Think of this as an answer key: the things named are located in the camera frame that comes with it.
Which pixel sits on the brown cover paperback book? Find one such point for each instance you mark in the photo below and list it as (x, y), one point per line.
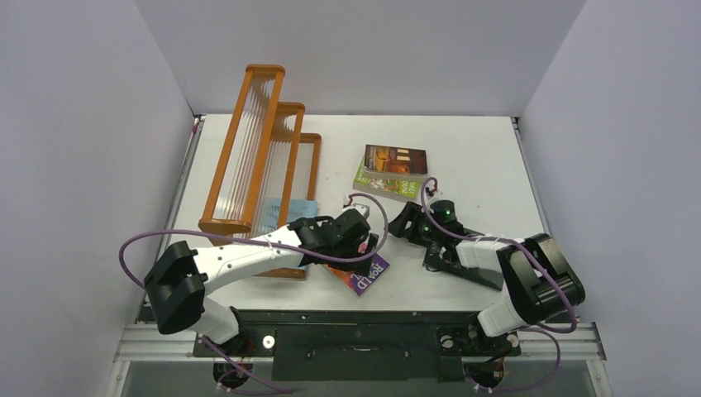
(391, 162)

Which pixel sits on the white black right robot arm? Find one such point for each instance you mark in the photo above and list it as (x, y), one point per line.
(537, 281)

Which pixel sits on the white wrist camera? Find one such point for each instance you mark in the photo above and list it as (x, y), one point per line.
(433, 193)
(362, 209)

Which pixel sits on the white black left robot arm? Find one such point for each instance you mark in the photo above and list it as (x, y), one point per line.
(180, 282)

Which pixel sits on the light blue hardcover book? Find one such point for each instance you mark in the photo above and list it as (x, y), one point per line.
(297, 208)

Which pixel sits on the orange wooden file rack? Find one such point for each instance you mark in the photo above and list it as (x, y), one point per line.
(265, 154)

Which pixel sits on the aluminium rail frame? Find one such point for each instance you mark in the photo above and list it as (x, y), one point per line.
(580, 372)

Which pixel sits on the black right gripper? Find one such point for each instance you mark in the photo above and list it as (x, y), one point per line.
(411, 223)

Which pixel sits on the dark Moon and Sixpence book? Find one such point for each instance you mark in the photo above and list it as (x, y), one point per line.
(442, 256)

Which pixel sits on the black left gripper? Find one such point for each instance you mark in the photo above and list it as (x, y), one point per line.
(353, 267)

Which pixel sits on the green cover paperback book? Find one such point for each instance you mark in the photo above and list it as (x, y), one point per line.
(396, 189)

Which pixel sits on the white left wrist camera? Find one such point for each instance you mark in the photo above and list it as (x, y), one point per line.
(362, 209)

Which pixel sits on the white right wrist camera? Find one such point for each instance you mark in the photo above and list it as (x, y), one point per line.
(433, 193)

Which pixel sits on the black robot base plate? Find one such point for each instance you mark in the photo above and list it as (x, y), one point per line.
(348, 346)

